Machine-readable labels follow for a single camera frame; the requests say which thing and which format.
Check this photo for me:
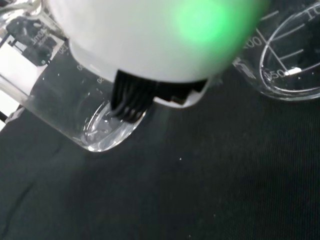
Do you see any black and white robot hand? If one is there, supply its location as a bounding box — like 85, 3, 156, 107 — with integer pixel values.
47, 0, 272, 124

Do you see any clear glass beaker with spout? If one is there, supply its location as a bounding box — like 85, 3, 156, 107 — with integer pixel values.
233, 0, 320, 102

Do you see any black table cloth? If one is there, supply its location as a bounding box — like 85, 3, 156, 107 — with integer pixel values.
0, 53, 320, 240

